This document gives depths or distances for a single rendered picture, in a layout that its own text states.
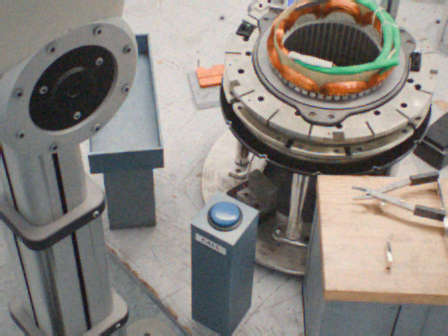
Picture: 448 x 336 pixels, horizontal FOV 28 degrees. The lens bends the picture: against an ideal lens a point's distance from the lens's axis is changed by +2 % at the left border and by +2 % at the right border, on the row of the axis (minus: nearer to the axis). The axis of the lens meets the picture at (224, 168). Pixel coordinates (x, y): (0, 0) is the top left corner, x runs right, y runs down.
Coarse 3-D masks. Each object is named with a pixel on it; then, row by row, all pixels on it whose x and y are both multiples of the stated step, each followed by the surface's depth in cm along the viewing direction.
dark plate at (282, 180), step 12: (264, 168) 164; (276, 168) 164; (276, 180) 162; (288, 180) 162; (312, 180) 162; (288, 192) 160; (312, 192) 160; (276, 204) 158; (288, 204) 158; (312, 204) 158; (312, 216) 157
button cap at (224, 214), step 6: (216, 204) 125; (222, 204) 125; (228, 204) 125; (234, 204) 125; (216, 210) 124; (222, 210) 124; (228, 210) 124; (234, 210) 124; (210, 216) 124; (216, 216) 123; (222, 216) 123; (228, 216) 123; (234, 216) 123; (216, 222) 123; (222, 222) 123; (228, 222) 123; (234, 222) 123
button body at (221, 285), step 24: (216, 192) 128; (192, 240) 127; (216, 240) 123; (240, 240) 124; (192, 264) 131; (216, 264) 128; (240, 264) 129; (192, 288) 136; (216, 288) 132; (240, 288) 134; (192, 312) 142; (216, 312) 137; (240, 312) 140
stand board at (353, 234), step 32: (320, 192) 124; (352, 192) 124; (416, 192) 124; (320, 224) 121; (352, 224) 120; (384, 224) 121; (416, 224) 121; (320, 256) 119; (352, 256) 117; (384, 256) 117; (416, 256) 117; (352, 288) 114; (384, 288) 114; (416, 288) 114
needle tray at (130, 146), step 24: (144, 48) 146; (144, 72) 144; (144, 96) 141; (120, 120) 137; (144, 120) 137; (96, 144) 134; (120, 144) 134; (144, 144) 134; (96, 168) 130; (120, 168) 131; (144, 168) 131; (120, 192) 146; (144, 192) 147; (120, 216) 151; (144, 216) 152
